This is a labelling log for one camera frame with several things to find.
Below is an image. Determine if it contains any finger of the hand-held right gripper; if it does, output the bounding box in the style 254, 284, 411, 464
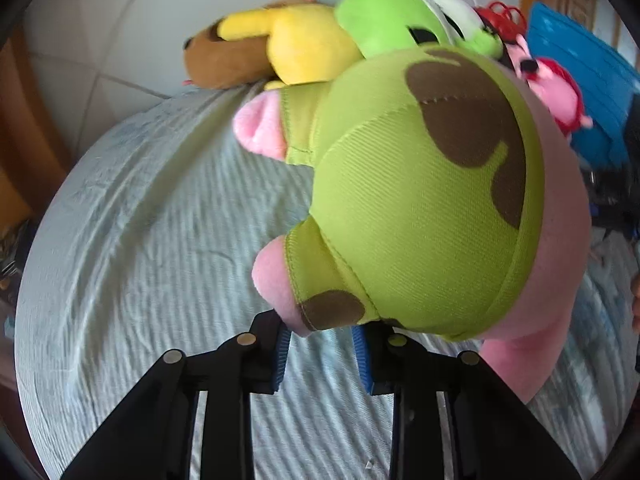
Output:
587, 165, 640, 233

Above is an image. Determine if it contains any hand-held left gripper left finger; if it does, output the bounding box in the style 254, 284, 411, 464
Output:
60, 310, 293, 480

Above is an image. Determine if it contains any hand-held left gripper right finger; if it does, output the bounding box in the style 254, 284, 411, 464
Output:
351, 322, 583, 480

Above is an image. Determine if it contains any blue plastic storage crate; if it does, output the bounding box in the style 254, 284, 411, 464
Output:
527, 1, 640, 171

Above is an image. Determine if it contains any pink plush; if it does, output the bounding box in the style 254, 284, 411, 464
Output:
232, 42, 593, 406

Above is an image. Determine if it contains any pig plush in red dress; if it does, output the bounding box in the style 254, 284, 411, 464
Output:
502, 35, 596, 136

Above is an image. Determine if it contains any green frog plush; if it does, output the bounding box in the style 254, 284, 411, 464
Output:
334, 0, 503, 61

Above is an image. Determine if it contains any brown plush toy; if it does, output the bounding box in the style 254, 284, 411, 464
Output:
181, 0, 321, 92

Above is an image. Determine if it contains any yellow plush toy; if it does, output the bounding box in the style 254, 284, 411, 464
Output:
216, 2, 363, 86

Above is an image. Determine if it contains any red plastic handle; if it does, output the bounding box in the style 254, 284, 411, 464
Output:
472, 0, 528, 36

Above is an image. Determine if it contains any curved wooden wall frame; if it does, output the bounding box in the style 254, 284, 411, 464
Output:
0, 25, 71, 221

